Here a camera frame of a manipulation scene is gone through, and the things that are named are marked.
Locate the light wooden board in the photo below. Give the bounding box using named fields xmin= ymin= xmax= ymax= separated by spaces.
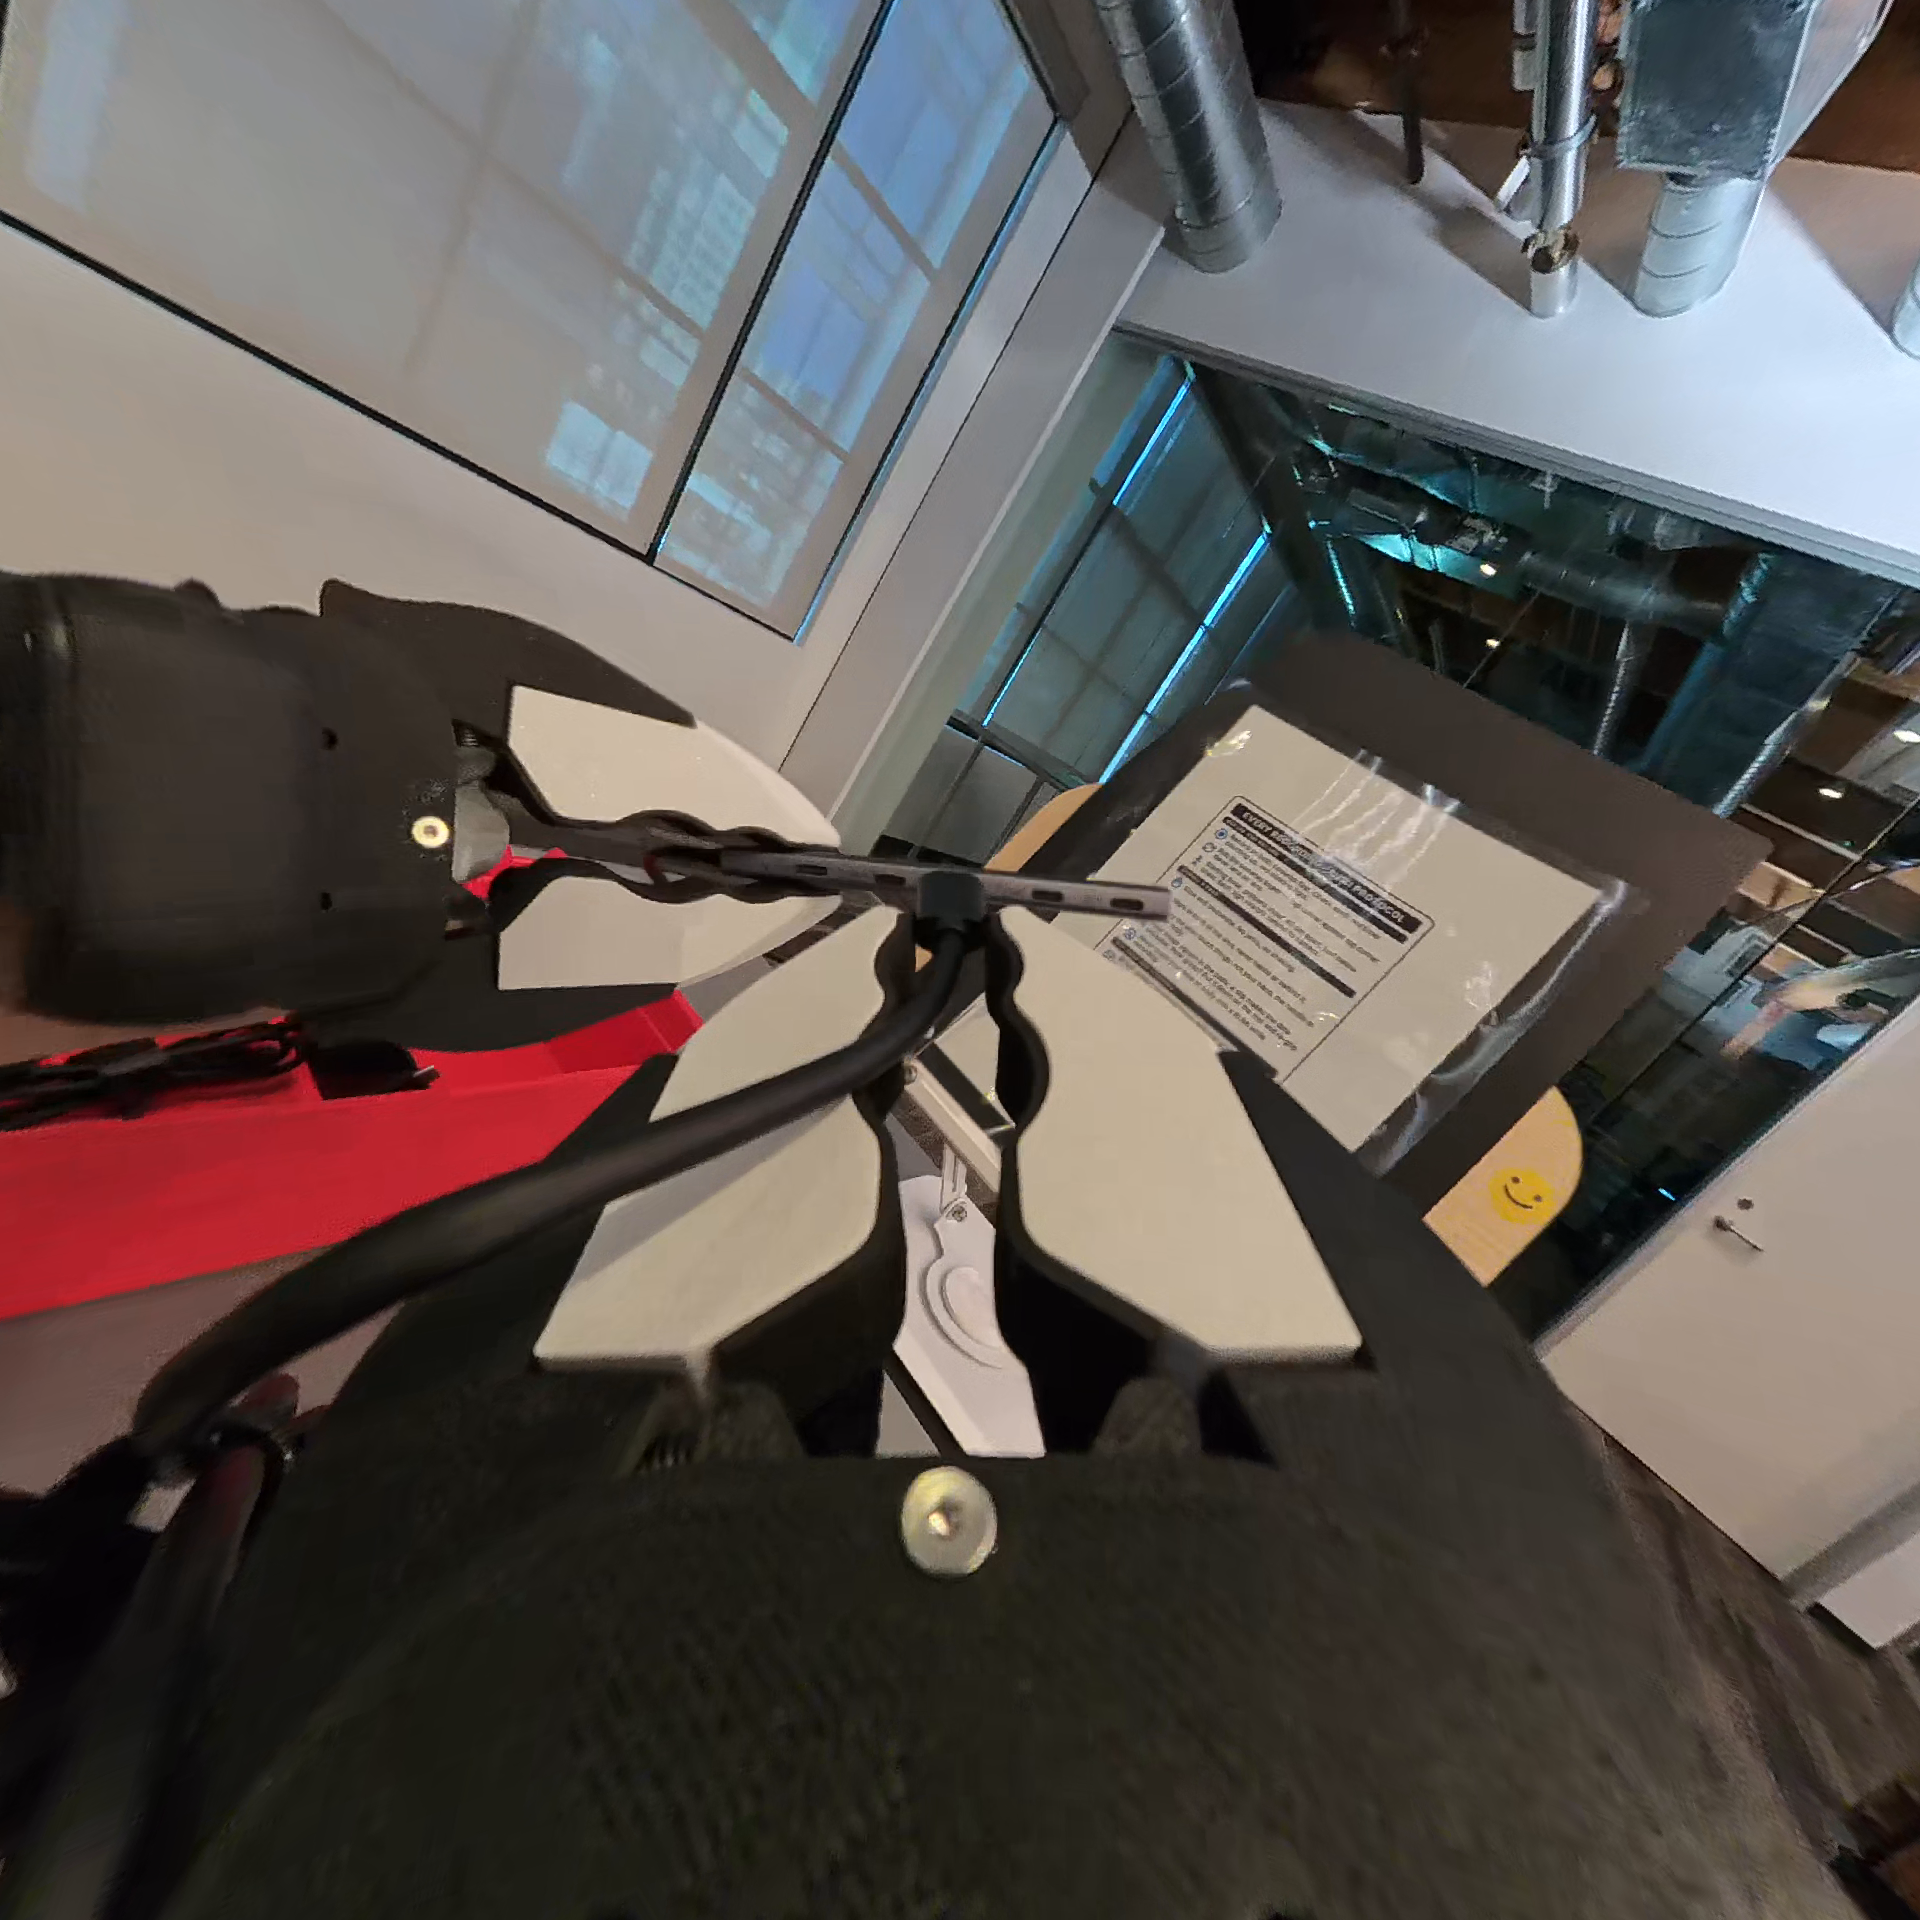
xmin=1426 ymin=1091 xmax=1591 ymax=1286

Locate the black board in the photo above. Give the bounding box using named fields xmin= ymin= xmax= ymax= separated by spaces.
xmin=984 ymin=624 xmax=1779 ymax=1206

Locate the shiny metal pipe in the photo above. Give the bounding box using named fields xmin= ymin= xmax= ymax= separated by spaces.
xmin=1496 ymin=0 xmax=1600 ymax=314

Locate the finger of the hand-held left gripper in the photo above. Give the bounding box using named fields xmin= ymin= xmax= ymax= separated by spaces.
xmin=480 ymin=684 xmax=844 ymax=894
xmin=480 ymin=855 xmax=844 ymax=995

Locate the white door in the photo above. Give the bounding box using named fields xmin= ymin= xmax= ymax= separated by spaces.
xmin=1545 ymin=1004 xmax=1920 ymax=1657

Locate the laminated instruction sheet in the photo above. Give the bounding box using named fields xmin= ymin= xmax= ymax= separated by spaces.
xmin=1093 ymin=697 xmax=1646 ymax=1161

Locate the thin black ceiling pipe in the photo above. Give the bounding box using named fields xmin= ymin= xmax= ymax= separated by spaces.
xmin=1382 ymin=0 xmax=1429 ymax=185

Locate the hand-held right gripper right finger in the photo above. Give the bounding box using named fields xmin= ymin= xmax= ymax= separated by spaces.
xmin=992 ymin=899 xmax=1369 ymax=1374

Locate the black usb-c cable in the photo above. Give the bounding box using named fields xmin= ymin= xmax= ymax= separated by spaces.
xmin=0 ymin=867 xmax=992 ymax=1920

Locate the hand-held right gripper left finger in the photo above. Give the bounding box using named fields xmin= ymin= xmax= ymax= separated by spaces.
xmin=535 ymin=904 xmax=920 ymax=1452

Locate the red box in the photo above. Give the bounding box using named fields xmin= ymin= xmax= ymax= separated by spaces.
xmin=0 ymin=855 xmax=711 ymax=1325

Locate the rectangular metal duct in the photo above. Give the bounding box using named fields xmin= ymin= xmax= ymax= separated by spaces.
xmin=1611 ymin=0 xmax=1895 ymax=314

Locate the round spiral metal duct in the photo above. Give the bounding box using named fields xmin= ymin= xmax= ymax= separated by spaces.
xmin=1093 ymin=0 xmax=1287 ymax=279

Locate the grey usb hub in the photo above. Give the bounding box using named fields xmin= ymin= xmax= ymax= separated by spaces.
xmin=514 ymin=829 xmax=1174 ymax=925

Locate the black cable bundle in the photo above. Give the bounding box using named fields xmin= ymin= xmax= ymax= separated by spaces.
xmin=0 ymin=1015 xmax=444 ymax=1126

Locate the large window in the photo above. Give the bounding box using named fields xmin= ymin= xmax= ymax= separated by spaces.
xmin=0 ymin=0 xmax=1060 ymax=647

